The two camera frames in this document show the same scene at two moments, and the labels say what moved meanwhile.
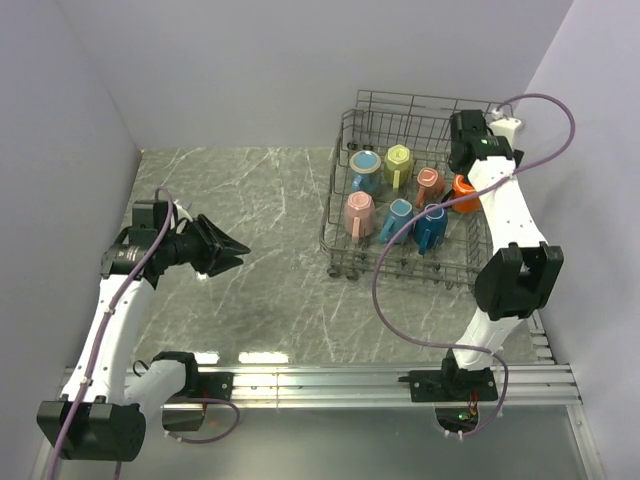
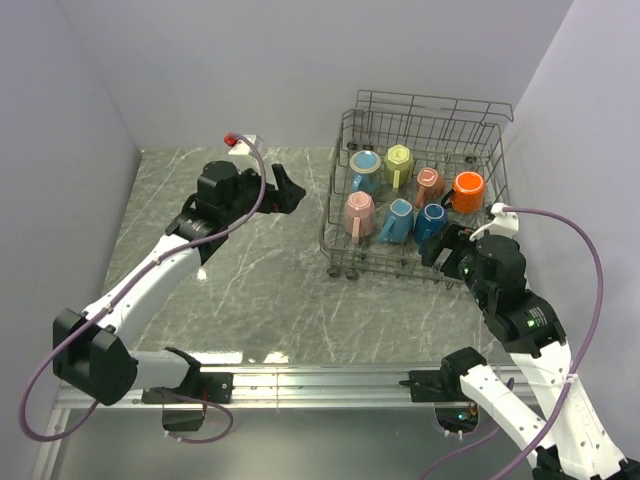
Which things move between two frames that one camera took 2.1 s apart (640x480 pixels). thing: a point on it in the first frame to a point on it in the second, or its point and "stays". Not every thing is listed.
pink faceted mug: x=359 y=215 stays
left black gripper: x=213 y=238 to x=283 y=199
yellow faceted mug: x=398 y=165 stays
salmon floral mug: x=431 y=187 stays
